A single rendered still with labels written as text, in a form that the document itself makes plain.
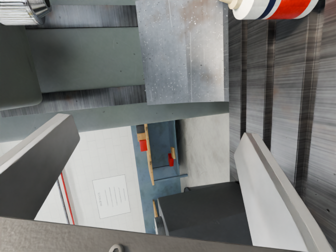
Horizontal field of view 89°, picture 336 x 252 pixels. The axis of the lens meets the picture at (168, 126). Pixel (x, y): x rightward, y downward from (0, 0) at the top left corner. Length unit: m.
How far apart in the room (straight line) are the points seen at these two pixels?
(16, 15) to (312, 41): 0.33
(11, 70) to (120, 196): 4.96
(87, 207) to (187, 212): 5.24
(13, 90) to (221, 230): 0.46
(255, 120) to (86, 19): 0.54
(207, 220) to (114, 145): 4.42
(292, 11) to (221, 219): 0.30
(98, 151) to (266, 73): 4.59
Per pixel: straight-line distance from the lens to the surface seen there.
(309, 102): 0.29
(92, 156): 4.84
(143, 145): 4.06
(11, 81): 0.46
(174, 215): 0.34
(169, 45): 0.59
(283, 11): 0.26
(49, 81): 0.65
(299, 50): 0.29
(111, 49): 0.62
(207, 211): 0.34
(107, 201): 5.38
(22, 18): 0.26
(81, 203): 5.49
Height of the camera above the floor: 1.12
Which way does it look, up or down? 11 degrees down
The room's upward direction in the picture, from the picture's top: 98 degrees counter-clockwise
